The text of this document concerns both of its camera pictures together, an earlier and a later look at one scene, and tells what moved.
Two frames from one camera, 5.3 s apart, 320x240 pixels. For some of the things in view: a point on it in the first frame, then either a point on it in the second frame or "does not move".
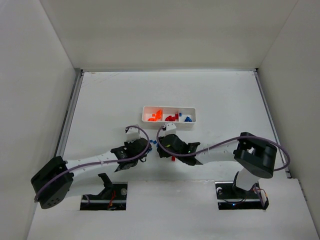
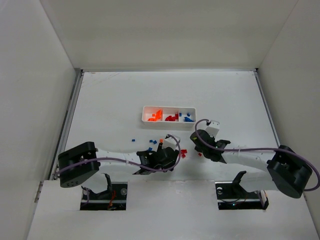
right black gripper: [163, 147] to [200, 141]
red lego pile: [170, 118] does not move
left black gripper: [144, 146] to [161, 150]
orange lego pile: [155, 117] does not move
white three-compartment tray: [182, 116] does not move
